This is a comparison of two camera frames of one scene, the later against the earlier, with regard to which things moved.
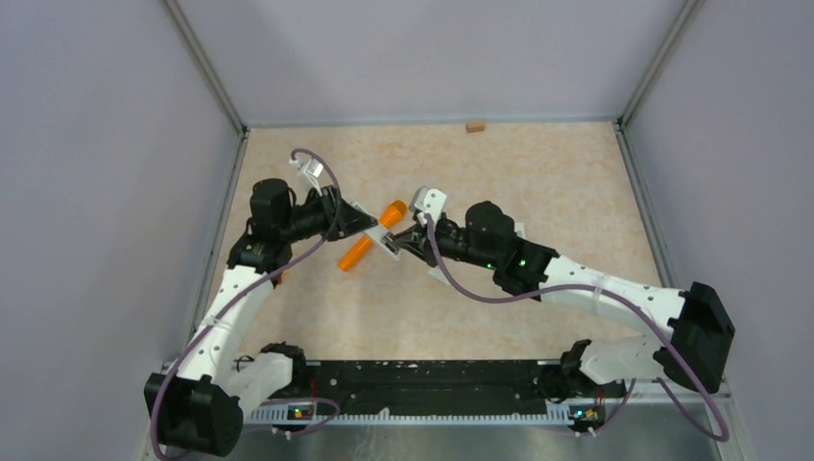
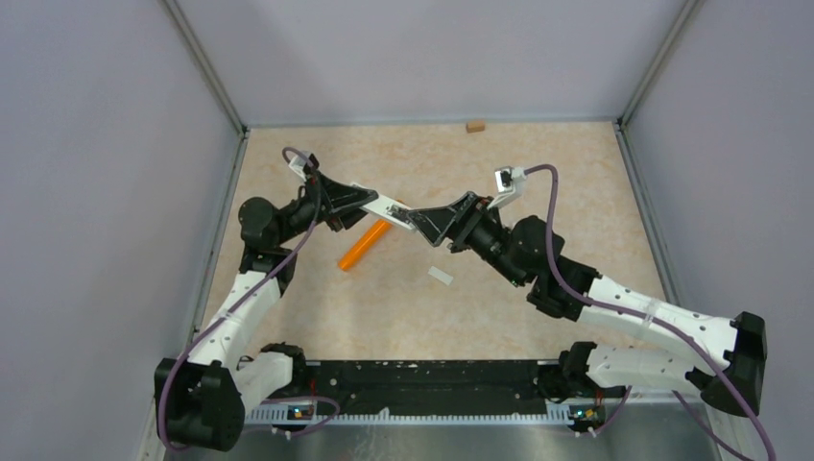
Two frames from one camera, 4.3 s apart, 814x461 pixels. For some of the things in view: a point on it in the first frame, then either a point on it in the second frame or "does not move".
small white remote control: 383,239 -> 389,210
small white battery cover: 437,273 does not move
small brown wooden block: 475,127 does not move
